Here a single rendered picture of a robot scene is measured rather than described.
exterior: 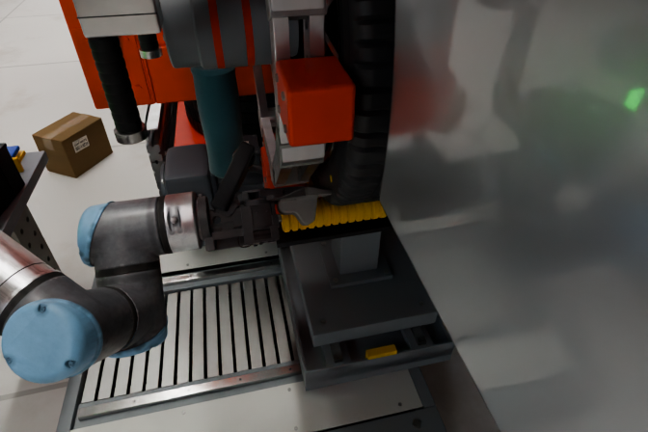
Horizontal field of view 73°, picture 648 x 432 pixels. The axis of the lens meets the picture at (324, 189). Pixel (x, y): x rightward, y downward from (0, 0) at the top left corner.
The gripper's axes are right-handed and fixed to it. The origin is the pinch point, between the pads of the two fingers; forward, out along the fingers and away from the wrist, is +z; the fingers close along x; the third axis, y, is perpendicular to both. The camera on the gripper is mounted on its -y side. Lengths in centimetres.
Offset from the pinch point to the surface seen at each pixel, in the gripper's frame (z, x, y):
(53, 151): -86, -119, -46
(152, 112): -39, -79, -44
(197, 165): -24, -50, -18
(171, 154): -32, -55, -23
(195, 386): -30, -42, 37
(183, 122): -32, -97, -45
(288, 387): -9, -39, 40
